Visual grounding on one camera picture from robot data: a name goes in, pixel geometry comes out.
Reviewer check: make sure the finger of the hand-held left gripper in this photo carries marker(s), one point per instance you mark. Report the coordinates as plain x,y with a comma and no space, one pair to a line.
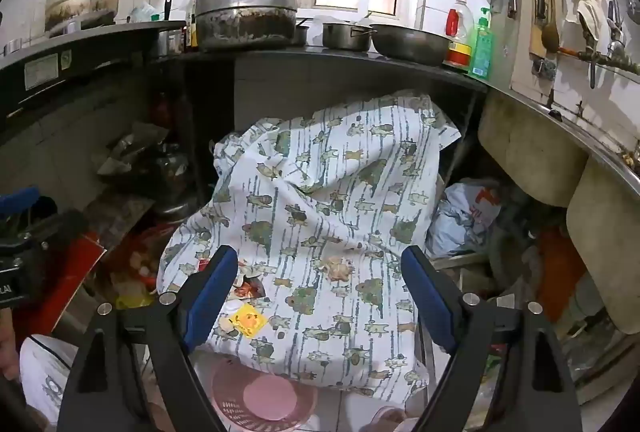
17,198

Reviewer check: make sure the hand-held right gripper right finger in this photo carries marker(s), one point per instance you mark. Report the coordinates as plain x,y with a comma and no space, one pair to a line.
430,297

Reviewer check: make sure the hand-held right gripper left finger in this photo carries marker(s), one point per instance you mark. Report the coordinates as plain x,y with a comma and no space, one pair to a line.
212,297

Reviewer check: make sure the red and white small wrapper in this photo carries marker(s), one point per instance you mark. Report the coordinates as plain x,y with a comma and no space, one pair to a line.
248,288

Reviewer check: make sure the yellow wrapper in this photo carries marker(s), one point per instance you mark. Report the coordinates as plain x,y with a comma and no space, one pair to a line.
245,319

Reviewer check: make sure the brown tissue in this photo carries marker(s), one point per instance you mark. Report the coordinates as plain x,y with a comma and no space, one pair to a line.
337,269

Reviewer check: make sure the pink plastic basket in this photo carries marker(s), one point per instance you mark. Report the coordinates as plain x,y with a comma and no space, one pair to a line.
265,399

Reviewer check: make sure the red cardboard box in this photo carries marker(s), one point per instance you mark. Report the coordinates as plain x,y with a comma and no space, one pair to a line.
65,287

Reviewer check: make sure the yellow plastic bag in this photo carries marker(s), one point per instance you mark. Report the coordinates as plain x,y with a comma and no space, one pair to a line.
135,299

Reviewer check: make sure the red basin of eggs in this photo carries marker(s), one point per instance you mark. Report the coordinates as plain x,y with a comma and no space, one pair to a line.
140,262

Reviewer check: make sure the white crumpled plastic bag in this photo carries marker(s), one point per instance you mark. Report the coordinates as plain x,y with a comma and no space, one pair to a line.
462,217

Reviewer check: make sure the crumpled foil bag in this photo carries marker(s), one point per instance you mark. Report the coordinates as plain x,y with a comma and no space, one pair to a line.
130,150

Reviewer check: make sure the white printed plastic bag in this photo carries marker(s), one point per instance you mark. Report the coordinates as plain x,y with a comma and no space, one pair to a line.
47,377

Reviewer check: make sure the orange plastic container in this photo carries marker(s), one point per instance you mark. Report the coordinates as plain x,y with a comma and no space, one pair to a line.
560,267

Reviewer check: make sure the black gas stove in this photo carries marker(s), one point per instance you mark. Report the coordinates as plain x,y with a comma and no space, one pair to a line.
75,62

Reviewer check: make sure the animal print white cloth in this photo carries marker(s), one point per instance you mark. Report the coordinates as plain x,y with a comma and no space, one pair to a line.
325,192

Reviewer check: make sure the red plastic jar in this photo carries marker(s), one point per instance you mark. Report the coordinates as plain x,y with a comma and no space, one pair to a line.
161,110

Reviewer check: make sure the stone sink basin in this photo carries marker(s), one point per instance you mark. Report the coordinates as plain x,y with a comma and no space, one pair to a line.
610,242
530,147

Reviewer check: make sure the green dish soap bottle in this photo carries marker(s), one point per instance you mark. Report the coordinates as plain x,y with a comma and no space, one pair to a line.
481,52

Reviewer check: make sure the steel wok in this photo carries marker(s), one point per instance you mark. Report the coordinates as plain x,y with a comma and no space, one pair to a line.
410,45

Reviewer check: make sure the cooking oil bottle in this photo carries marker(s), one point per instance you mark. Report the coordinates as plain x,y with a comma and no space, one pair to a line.
459,37

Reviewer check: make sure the small steel saucepan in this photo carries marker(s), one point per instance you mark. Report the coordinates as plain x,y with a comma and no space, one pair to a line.
342,37

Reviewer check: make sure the wooden spoon hanging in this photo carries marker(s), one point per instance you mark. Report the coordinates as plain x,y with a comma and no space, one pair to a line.
537,37

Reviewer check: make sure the large aluminium steamer pot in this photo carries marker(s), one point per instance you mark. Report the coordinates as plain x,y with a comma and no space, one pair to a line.
245,17

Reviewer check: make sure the brown ladle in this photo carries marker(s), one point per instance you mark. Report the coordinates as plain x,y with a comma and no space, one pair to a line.
550,37

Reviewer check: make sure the metal faucet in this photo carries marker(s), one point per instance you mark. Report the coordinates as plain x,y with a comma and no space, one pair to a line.
615,37

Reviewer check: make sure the cream rag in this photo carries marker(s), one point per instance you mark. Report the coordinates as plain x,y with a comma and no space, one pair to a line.
590,15

